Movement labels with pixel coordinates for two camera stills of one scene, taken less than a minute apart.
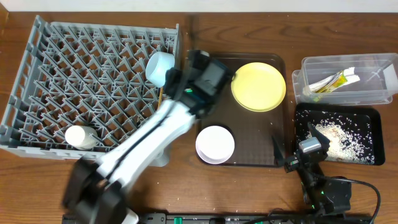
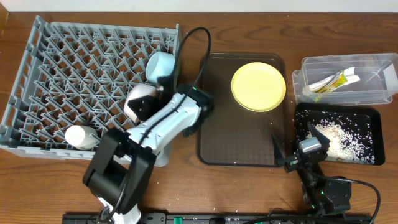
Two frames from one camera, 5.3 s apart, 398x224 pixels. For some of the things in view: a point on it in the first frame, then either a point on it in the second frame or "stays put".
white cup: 81,137 stays put
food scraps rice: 349,136 stays put
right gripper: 278,157 stays put
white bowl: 214,144 -> 136,92
